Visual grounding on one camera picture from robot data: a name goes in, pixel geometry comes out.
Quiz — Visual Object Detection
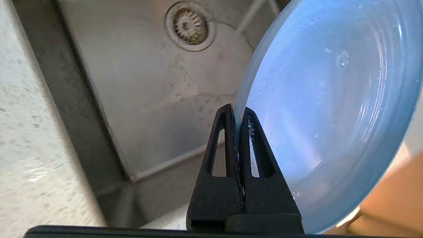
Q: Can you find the large blue-grey plate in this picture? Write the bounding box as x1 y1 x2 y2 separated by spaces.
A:
235 0 423 234

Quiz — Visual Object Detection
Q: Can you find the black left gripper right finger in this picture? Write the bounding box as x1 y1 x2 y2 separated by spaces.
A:
228 106 304 232

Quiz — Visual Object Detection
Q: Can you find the round metal drain strainer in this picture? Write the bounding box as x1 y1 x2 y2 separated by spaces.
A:
165 1 216 52

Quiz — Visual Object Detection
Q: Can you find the stainless steel sink basin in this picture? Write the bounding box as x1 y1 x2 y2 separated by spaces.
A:
12 0 291 228

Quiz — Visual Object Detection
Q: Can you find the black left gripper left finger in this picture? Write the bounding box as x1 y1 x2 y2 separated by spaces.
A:
187 103 244 231

